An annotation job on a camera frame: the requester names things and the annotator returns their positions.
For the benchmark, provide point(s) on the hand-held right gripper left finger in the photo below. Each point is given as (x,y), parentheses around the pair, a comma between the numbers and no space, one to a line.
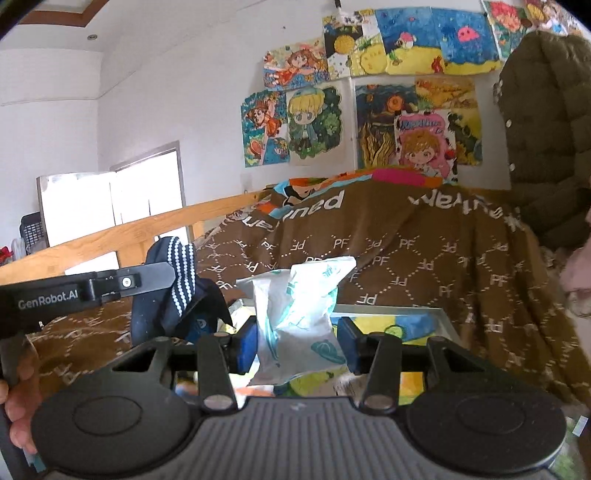
(243,346)

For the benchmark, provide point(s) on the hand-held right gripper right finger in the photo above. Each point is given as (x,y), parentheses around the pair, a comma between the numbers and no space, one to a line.
(349,345)

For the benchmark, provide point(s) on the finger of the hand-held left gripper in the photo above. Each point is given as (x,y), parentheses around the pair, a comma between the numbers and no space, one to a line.
(138,279)

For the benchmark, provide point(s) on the navy striped sock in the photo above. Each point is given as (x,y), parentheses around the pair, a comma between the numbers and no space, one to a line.
(182,258)

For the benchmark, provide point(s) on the white tissue packet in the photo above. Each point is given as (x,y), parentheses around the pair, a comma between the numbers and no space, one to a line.
(295,323)

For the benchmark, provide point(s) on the metal tray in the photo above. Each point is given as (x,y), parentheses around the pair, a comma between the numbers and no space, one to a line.
(415,323)

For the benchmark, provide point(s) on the person's left hand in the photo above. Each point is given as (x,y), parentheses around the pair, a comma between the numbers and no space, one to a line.
(19,406)

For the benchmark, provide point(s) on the black plastic basket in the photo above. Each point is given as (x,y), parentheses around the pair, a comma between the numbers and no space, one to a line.
(32,230)

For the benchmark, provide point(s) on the window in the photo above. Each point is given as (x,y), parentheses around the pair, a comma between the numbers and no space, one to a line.
(143,184)

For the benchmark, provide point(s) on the brown printed blanket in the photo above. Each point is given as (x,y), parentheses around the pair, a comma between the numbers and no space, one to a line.
(415,240)

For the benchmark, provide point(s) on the pink cloth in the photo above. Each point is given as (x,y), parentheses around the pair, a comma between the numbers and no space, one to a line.
(577,277)

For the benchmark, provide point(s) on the recessed ceiling light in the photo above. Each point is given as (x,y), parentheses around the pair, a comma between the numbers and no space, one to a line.
(92,36)

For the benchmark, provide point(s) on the olive puffer jacket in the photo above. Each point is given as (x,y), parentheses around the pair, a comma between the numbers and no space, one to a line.
(545,115)

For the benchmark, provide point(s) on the wooden bed rail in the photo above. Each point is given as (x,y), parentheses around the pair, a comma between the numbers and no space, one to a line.
(92,240)

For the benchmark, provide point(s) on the group of wall drawings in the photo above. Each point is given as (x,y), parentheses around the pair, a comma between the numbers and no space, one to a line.
(415,37)

